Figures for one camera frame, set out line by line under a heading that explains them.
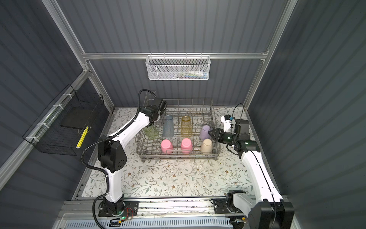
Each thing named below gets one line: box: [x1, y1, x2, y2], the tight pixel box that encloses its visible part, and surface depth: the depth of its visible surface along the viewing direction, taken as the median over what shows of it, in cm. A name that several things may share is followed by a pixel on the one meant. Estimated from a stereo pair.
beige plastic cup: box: [200, 138, 214, 154], surface depth 86 cm
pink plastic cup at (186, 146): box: [180, 137, 193, 155], surface depth 85 cm
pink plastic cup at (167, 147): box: [160, 139, 174, 155], surface depth 85 cm
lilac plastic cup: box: [199, 124, 211, 141], surface depth 92 cm
